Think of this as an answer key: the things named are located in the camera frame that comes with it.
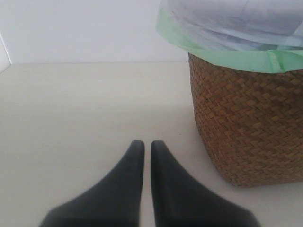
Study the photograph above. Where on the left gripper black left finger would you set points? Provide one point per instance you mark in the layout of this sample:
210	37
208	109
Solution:
112	202

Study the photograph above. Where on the woven wicker trash basket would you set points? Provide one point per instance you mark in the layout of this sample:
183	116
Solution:
251	123

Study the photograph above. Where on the white green plastic bin liner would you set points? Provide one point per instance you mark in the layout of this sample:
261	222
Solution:
251	35

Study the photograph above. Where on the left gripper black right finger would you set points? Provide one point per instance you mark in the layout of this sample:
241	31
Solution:
179	200

